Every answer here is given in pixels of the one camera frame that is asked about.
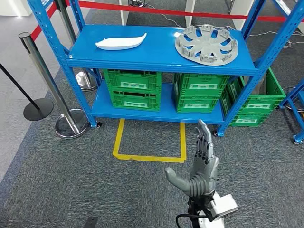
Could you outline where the white panel-leg table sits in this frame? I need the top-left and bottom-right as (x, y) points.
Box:
(229, 0), (256, 31)
(118, 0), (196, 28)

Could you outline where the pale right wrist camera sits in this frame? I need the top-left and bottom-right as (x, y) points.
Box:
(210, 194), (239, 221)

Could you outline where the white curved plastic part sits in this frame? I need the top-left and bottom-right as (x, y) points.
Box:
(95, 32), (147, 51)

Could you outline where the yellow floor tape square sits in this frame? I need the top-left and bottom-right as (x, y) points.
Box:
(112, 118), (187, 163)

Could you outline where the short red barrier belt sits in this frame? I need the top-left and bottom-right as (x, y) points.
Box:
(30, 2), (58, 41)

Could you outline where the black flat bracket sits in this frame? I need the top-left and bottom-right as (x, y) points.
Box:
(84, 216), (98, 228)

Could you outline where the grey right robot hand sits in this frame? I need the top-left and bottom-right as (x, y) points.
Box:
(164, 119), (220, 199)

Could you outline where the long red barrier belt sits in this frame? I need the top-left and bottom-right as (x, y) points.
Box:
(65, 0), (304, 23)

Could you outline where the grey wheel hubcap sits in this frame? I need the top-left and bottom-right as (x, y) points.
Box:
(175, 24), (239, 67)

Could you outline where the chrome stanchion post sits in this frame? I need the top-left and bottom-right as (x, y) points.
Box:
(18, 32), (89, 139)
(55, 0), (98, 92)

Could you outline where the open green plastic crate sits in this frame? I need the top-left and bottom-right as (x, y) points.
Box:
(220, 66), (287, 118)

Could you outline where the black router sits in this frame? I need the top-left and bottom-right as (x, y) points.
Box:
(129, 0), (148, 8)

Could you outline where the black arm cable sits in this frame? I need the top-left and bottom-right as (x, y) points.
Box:
(176, 214), (198, 228)

